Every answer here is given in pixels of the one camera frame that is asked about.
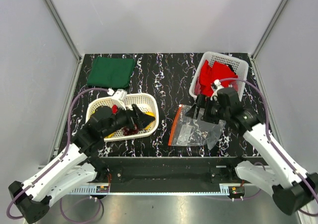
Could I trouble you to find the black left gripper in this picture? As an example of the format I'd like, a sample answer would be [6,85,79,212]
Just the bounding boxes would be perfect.
[101,102,155,138]

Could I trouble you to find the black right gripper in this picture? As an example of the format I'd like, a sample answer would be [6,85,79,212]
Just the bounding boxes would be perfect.
[184,93,230,125]

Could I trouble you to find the purple fake grapes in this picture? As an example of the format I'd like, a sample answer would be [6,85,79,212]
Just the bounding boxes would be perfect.
[122,128,139,136]

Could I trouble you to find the clear zip top bag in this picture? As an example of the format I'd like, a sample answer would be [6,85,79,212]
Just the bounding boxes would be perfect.
[168,104,226,149]

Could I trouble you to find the red fake apple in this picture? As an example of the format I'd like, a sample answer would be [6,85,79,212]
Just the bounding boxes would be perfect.
[111,105,119,114]

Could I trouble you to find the yellow fake banana bunch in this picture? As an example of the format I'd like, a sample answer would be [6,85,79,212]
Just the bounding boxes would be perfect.
[105,112,155,139]

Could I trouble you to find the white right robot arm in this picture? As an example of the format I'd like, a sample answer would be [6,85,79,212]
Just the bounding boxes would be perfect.
[185,92,318,216]

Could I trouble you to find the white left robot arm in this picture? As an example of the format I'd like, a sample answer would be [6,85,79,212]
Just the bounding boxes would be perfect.
[8,104,156,224]

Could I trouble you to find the pink cloth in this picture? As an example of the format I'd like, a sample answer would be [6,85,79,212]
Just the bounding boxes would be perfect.
[194,77,201,95]

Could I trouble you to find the small white perforated basket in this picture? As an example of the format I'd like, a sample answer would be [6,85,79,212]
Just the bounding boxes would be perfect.
[85,93,159,142]

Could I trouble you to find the red cloth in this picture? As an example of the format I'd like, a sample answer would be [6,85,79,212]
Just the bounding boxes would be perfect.
[199,60,238,96]

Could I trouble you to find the folded green cloth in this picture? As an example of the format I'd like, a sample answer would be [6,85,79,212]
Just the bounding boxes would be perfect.
[86,57,135,88]

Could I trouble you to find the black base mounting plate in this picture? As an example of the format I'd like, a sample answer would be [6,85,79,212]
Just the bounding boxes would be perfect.
[101,156,266,194]

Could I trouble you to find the large white laundry basket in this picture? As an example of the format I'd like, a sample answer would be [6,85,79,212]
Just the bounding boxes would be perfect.
[189,52,248,100]

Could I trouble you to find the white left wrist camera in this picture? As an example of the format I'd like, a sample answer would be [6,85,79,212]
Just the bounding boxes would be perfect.
[111,89,127,110]

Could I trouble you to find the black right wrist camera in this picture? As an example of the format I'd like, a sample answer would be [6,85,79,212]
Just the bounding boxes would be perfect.
[217,87,240,107]

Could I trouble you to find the grey slotted cable duct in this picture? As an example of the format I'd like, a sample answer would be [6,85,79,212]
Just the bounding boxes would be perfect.
[69,185,110,195]

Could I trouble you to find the aluminium corner frame post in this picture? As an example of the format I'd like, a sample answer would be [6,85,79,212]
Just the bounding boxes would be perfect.
[43,0,81,61]

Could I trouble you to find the right aluminium frame post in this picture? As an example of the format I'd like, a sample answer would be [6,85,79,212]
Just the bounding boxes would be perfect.
[251,0,289,60]

